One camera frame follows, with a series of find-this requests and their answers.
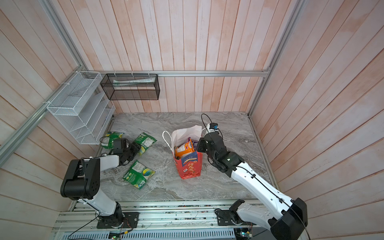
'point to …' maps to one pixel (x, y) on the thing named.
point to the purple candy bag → (195, 142)
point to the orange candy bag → (184, 149)
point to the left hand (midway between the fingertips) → (140, 149)
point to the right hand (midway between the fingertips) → (199, 138)
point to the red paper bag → (189, 166)
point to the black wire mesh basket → (131, 86)
